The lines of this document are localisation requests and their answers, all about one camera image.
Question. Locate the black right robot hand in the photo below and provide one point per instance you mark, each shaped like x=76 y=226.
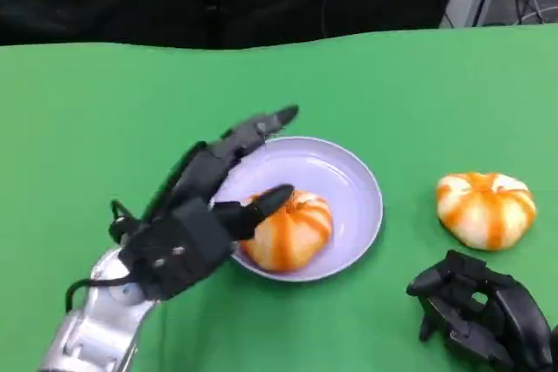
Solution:
x=514 y=324

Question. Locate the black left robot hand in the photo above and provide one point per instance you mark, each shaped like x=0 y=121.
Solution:
x=196 y=176

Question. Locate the orange and white bread roll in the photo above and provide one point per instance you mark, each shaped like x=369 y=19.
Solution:
x=484 y=213
x=296 y=237

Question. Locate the green table cloth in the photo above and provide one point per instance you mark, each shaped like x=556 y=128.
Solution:
x=109 y=128

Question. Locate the lilac plate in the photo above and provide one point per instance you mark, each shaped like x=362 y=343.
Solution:
x=340 y=180

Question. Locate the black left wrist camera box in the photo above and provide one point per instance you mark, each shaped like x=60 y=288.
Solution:
x=174 y=254

